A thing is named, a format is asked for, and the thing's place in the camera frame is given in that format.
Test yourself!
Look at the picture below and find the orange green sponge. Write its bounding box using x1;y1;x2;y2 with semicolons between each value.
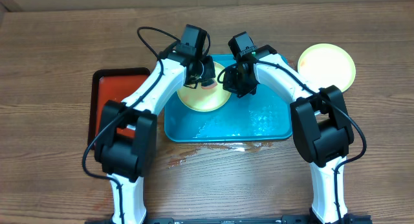
201;78;217;89

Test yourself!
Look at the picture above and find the yellow plate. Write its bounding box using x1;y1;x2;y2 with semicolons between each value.
297;43;356;92
177;78;231;112

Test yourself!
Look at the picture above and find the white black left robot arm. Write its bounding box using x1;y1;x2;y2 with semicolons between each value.
90;50;215;223

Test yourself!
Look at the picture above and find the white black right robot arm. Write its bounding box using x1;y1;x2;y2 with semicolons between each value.
221;45;356;223

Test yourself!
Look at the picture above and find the teal plastic tray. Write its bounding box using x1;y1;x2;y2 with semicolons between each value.
164;53;294;143

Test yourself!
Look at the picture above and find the red black sponge tray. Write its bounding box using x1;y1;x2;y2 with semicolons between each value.
87;67;151;144

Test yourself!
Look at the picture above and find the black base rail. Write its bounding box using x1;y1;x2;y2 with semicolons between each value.
85;214;373;224

